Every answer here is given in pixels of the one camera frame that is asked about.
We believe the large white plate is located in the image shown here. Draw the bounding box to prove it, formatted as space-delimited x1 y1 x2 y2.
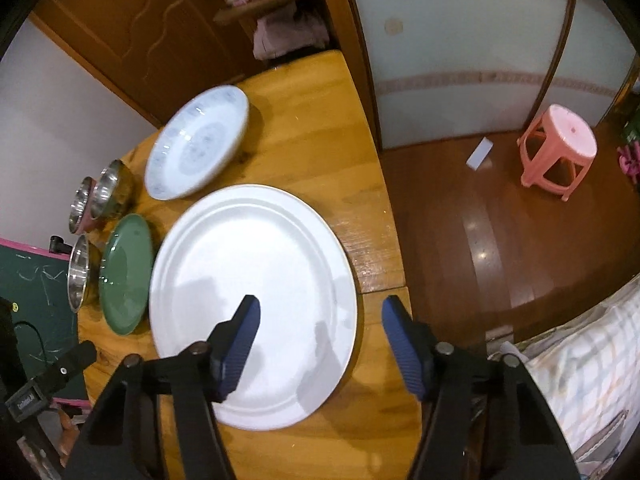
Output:
149 184 358 431

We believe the green plate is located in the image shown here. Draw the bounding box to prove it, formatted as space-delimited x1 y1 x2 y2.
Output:
99 214 154 336

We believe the steel bowl bottom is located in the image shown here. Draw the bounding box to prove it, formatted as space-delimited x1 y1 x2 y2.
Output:
66 234 101 313

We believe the pink-sided steel bowl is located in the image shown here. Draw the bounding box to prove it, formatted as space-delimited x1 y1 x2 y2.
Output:
68 177 96 235

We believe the round steel bowl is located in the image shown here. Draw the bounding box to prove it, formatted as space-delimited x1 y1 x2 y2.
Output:
90 159 136 220

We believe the blue patterned white plate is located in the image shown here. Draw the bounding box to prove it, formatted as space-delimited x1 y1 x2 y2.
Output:
144 84 250 200

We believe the black clip on chalkboard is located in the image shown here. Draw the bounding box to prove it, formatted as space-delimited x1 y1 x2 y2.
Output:
49 235 73 256

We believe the checkered bed quilt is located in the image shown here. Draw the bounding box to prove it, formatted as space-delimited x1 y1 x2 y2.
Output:
491 276 639 479

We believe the white paper on floor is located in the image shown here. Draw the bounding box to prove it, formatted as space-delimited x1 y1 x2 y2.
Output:
465 138 494 170

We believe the pink plastic stool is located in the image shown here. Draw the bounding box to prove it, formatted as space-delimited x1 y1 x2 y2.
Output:
516 104 598 202

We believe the folded pink cloth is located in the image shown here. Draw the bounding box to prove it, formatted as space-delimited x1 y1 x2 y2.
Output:
253 13 331 61

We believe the brown wooden door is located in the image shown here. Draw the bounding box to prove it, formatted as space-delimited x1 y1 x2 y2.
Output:
32 0 264 127

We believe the wooden corner shelf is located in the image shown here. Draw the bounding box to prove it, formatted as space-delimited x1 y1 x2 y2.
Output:
213 0 335 65

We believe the green chalkboard pink frame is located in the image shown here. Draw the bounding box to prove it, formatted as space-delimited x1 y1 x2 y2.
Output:
1 238 78 393

